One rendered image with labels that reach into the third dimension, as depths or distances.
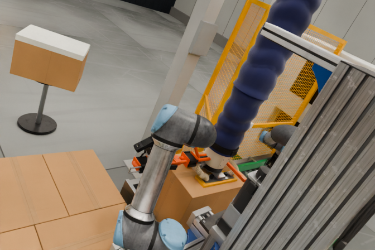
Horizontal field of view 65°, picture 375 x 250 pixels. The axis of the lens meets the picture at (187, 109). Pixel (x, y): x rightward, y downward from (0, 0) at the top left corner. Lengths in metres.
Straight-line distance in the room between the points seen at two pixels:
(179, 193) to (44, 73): 1.88
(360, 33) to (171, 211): 9.22
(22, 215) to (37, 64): 1.59
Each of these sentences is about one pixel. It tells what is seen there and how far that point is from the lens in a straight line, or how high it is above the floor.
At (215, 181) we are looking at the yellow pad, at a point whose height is 0.97.
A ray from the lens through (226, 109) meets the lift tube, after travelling 1.87.
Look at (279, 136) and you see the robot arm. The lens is 1.56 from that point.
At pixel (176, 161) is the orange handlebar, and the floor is 1.09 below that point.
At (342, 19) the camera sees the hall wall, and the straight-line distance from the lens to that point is 10.77.
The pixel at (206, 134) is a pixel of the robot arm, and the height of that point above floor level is 1.62.
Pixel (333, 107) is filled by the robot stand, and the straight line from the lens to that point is 0.90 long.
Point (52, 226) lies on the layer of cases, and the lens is 1.99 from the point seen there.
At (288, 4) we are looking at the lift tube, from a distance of 1.73.
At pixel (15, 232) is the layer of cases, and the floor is 0.54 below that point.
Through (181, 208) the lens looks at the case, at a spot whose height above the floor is 0.82.
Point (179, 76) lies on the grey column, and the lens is 2.81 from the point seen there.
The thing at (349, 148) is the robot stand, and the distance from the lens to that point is 0.90.
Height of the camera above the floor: 2.07
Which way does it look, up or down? 23 degrees down
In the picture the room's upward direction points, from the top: 24 degrees clockwise
